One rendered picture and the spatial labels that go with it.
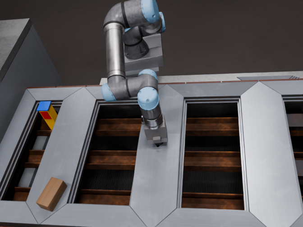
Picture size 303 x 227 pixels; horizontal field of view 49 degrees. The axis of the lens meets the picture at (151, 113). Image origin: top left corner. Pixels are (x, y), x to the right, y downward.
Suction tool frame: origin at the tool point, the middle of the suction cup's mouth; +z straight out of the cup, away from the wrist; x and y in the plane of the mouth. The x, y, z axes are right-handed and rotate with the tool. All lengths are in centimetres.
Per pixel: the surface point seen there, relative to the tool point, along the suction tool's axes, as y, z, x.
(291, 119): 60, 11, 12
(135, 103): -11.3, 5.2, 28.9
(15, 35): -74, -17, 71
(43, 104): -58, -1, 32
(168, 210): 1.7, 1.6, -29.9
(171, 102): 6.9, 1.3, 23.2
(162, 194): -0.1, 1.1, -23.6
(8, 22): -82, -17, 85
